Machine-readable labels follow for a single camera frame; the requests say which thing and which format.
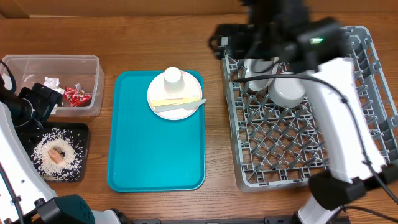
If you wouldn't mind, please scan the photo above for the white napkin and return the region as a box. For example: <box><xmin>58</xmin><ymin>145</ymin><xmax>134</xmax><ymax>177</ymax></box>
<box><xmin>43</xmin><ymin>77</ymin><xmax>65</xmax><ymax>115</ymax></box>

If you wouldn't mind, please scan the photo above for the red sauce packet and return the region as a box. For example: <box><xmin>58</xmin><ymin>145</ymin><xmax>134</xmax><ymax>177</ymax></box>
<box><xmin>63</xmin><ymin>86</ymin><xmax>92</xmax><ymax>107</ymax></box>

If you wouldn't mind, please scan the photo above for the grey round plate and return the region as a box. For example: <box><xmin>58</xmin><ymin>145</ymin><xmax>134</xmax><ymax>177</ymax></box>
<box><xmin>243</xmin><ymin>57</ymin><xmax>280</xmax><ymax>93</ymax></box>

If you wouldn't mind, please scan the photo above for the orange food cube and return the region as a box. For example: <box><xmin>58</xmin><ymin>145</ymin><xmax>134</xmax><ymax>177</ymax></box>
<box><xmin>47</xmin><ymin>149</ymin><xmax>63</xmax><ymax>164</ymax></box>

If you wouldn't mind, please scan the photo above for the white paper cup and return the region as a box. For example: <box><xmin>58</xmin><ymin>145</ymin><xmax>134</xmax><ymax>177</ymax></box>
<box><xmin>164</xmin><ymin>67</ymin><xmax>185</xmax><ymax>95</ymax></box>

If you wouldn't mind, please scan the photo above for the white small bowl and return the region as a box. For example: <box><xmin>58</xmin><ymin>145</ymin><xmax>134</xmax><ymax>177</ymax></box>
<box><xmin>268</xmin><ymin>78</ymin><xmax>305</xmax><ymax>108</ymax></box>

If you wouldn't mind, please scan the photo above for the white rice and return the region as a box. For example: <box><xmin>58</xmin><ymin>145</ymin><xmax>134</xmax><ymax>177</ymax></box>
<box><xmin>31</xmin><ymin>128</ymin><xmax>84</xmax><ymax>182</ymax></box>

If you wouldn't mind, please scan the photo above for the silver foil wrapper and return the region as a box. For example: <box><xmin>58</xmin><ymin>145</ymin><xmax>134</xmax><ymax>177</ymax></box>
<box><xmin>75</xmin><ymin>83</ymin><xmax>84</xmax><ymax>93</ymax></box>

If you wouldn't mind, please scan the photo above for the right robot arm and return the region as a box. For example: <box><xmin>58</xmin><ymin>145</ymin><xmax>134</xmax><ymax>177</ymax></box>
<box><xmin>208</xmin><ymin>1</ymin><xmax>397</xmax><ymax>223</ymax></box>

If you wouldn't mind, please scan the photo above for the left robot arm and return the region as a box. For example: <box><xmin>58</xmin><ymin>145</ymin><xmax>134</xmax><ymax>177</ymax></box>
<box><xmin>1</xmin><ymin>75</ymin><xmax>131</xmax><ymax>223</ymax></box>

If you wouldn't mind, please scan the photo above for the grey plastic dishwasher rack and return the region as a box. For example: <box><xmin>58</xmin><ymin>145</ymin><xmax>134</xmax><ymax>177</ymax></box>
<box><xmin>220</xmin><ymin>26</ymin><xmax>397</xmax><ymax>192</ymax></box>

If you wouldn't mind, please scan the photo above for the clear plastic bin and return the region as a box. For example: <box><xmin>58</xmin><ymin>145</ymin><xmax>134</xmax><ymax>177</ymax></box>
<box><xmin>2</xmin><ymin>55</ymin><xmax>104</xmax><ymax>117</ymax></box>

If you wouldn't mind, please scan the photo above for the black plastic tray bin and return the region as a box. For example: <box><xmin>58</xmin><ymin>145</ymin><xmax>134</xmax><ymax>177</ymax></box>
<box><xmin>17</xmin><ymin>122</ymin><xmax>91</xmax><ymax>182</ymax></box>

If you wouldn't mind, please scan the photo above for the pink round plate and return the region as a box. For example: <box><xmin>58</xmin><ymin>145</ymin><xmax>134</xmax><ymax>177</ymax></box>
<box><xmin>147</xmin><ymin>70</ymin><xmax>203</xmax><ymax>120</ymax></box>

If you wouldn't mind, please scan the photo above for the light grey plastic knife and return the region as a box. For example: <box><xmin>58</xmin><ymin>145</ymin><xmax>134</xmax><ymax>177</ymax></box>
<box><xmin>154</xmin><ymin>99</ymin><xmax>206</xmax><ymax>113</ymax></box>

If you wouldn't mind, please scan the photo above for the yellow plastic fork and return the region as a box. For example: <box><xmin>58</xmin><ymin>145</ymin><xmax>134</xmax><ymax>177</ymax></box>
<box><xmin>151</xmin><ymin>97</ymin><xmax>200</xmax><ymax>107</ymax></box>

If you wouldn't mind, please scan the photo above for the teal plastic tray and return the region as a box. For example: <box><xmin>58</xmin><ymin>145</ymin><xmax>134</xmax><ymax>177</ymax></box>
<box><xmin>107</xmin><ymin>70</ymin><xmax>206</xmax><ymax>192</ymax></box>

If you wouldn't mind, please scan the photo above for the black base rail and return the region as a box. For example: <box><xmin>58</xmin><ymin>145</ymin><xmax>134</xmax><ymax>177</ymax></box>
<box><xmin>130</xmin><ymin>215</ymin><xmax>298</xmax><ymax>224</ymax></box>

